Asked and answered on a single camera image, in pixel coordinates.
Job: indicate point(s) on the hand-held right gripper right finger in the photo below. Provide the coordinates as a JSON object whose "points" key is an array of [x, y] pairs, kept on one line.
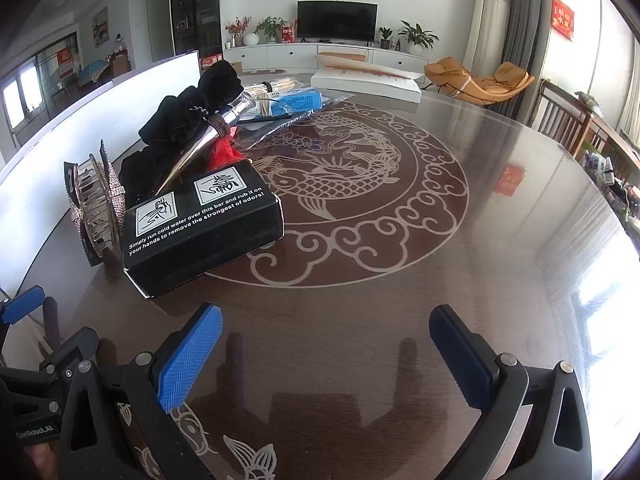
{"points": [[460, 355]]}

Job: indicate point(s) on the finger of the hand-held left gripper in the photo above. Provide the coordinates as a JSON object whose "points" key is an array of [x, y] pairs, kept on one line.
{"points": [[22, 305], [65, 352]]}

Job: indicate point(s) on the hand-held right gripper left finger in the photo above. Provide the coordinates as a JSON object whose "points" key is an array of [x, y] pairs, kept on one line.
{"points": [[192, 355]]}

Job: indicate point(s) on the rhinestone bow hair clip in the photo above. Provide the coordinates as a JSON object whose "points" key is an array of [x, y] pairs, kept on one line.
{"points": [[97, 205]]}

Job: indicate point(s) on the red tassel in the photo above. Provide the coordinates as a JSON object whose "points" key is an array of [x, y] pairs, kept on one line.
{"points": [[225, 152]]}

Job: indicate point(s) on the silver metal horn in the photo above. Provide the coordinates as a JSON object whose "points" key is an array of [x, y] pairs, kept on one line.
{"points": [[195, 145]]}

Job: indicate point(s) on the black fuzzy sock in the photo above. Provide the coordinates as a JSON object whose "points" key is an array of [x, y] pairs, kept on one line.
{"points": [[180, 110]]}

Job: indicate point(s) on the clear plastic bag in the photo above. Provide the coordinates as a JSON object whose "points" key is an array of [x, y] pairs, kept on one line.
{"points": [[300, 122]]}

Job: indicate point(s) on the blue medicine box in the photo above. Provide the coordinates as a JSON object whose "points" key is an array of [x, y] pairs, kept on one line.
{"points": [[300, 100]]}

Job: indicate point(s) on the pack of bamboo skewers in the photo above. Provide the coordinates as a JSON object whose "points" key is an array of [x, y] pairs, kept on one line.
{"points": [[270, 87]]}

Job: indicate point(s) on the dining table with blue cloth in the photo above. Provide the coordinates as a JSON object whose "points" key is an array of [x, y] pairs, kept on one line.
{"points": [[92, 71]]}

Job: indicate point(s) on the wooden chair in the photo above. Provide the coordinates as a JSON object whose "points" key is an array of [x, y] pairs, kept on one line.
{"points": [[575, 120]]}

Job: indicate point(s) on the orange lounge chair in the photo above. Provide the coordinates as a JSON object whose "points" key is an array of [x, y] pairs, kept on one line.
{"points": [[480, 82]]}

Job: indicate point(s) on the white flat box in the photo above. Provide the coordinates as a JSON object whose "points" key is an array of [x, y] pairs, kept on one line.
{"points": [[365, 90]]}

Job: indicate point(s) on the orange snack boxes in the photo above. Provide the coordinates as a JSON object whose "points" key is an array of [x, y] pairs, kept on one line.
{"points": [[211, 61]]}

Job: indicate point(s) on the brown cardboard sheet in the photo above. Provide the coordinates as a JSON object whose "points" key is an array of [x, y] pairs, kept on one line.
{"points": [[370, 67]]}

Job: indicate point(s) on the white tv cabinet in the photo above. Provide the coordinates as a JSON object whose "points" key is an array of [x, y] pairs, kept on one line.
{"points": [[300, 55]]}

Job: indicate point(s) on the large potted plant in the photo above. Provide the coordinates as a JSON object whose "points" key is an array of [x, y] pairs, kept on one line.
{"points": [[417, 37]]}

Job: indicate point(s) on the white round vase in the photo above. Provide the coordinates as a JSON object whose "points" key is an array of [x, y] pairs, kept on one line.
{"points": [[251, 39]]}

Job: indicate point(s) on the small potted plant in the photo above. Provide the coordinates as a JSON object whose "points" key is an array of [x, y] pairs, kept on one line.
{"points": [[385, 37]]}

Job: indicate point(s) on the red flowers in vase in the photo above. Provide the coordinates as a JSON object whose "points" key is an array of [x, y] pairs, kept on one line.
{"points": [[236, 30]]}

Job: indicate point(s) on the red gift bag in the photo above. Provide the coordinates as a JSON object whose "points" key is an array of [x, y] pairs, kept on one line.
{"points": [[288, 34]]}

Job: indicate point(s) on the leafy potted plant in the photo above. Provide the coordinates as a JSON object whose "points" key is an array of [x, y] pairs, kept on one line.
{"points": [[270, 27]]}

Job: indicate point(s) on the grey curtain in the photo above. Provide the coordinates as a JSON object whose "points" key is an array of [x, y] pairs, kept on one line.
{"points": [[527, 20]]}

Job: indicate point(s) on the dark glass cabinet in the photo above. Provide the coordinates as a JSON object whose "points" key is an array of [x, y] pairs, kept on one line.
{"points": [[195, 5]]}

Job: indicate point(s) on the black television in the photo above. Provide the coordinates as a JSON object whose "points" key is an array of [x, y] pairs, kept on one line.
{"points": [[337, 20]]}

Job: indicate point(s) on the wall painting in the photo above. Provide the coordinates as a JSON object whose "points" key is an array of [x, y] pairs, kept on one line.
{"points": [[100, 27]]}

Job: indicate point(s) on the red wall hanging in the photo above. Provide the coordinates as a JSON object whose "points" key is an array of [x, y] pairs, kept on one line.
{"points": [[563, 17]]}

